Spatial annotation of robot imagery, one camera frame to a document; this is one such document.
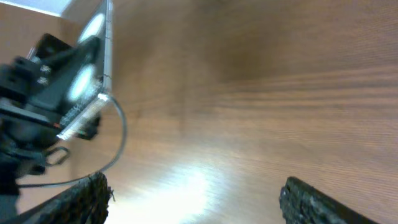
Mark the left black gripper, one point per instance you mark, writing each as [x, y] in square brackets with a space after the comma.
[32, 91]

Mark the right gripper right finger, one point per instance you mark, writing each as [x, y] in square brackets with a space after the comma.
[303, 204]

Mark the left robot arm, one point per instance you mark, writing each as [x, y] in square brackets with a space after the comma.
[16, 163]

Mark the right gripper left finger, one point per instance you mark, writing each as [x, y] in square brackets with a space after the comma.
[84, 202]

